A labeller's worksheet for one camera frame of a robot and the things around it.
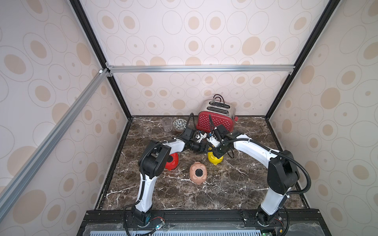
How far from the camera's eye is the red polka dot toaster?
978 millimetres

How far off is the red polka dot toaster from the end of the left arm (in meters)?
0.09

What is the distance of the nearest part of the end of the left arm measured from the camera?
2.74 feet
